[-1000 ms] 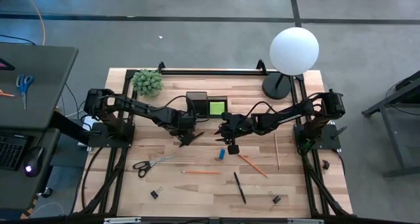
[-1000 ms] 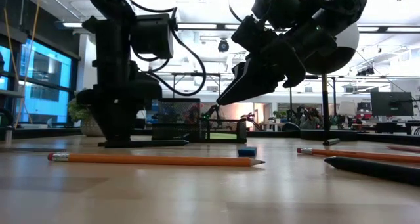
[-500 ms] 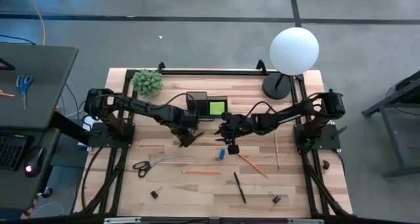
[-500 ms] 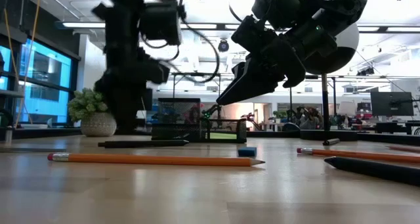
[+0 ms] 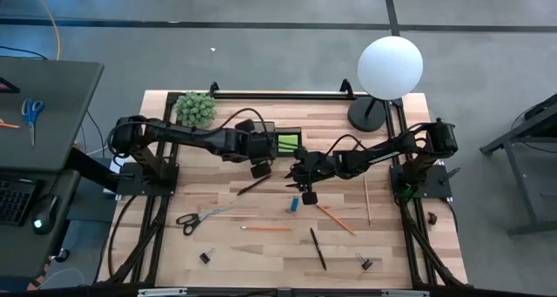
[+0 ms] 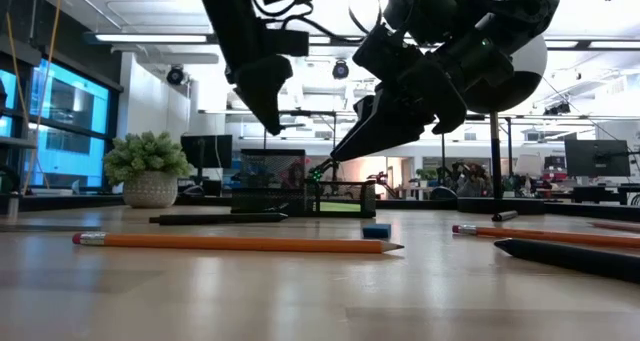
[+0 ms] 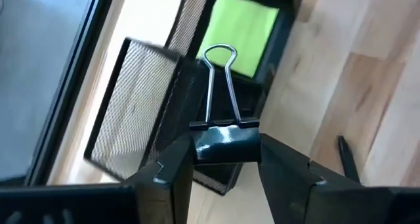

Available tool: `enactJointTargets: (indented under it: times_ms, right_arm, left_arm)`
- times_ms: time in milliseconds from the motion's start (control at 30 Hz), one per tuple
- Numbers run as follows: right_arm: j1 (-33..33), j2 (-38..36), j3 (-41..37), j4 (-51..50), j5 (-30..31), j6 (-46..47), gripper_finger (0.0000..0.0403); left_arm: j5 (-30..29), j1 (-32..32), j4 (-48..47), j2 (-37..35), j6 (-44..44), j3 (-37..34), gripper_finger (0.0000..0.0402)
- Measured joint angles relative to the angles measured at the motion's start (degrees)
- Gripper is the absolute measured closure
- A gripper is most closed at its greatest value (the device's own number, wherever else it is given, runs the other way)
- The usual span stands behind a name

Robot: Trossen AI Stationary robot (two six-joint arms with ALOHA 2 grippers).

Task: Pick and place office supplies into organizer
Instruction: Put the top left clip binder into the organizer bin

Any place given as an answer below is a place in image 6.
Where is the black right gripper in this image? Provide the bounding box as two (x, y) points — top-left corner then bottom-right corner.
(329, 23), (516, 162)

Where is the large blue window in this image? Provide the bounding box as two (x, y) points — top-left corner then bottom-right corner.
(0, 58), (124, 192)

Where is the wide dark monitor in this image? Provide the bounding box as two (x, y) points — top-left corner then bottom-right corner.
(564, 139), (632, 178)

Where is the green potted succulent plant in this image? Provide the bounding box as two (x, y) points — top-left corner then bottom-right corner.
(102, 130), (195, 210)

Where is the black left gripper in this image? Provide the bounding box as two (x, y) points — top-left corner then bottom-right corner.
(223, 28), (311, 136)

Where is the orange hanging cable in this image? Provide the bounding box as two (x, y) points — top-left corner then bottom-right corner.
(4, 0), (65, 197)

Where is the thin wooden stick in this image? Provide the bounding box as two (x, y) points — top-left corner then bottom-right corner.
(588, 221), (640, 234)

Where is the dark monitor on stand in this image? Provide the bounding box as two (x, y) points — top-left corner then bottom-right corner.
(179, 134), (234, 185)

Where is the long ceiling light strip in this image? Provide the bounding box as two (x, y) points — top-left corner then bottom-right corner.
(93, 33), (209, 45)
(544, 39), (640, 51)

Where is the blue eraser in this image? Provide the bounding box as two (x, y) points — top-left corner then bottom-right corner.
(361, 223), (393, 240)

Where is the white globe table lamp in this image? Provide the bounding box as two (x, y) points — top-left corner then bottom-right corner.
(457, 33), (549, 216)

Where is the black aluminium table frame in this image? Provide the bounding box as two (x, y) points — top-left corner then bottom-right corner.
(0, 193), (640, 223)

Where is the black ceiling spotlight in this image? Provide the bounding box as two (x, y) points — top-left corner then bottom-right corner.
(331, 59), (351, 81)
(165, 64), (187, 87)

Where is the green sticky note pad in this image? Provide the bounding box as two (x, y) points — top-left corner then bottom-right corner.
(319, 201), (362, 213)

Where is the black mesh desk organizer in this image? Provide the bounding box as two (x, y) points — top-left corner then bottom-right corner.
(230, 148), (377, 219)

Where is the orange pencil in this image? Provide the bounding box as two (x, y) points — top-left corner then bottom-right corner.
(451, 224), (640, 250)
(71, 231), (405, 255)

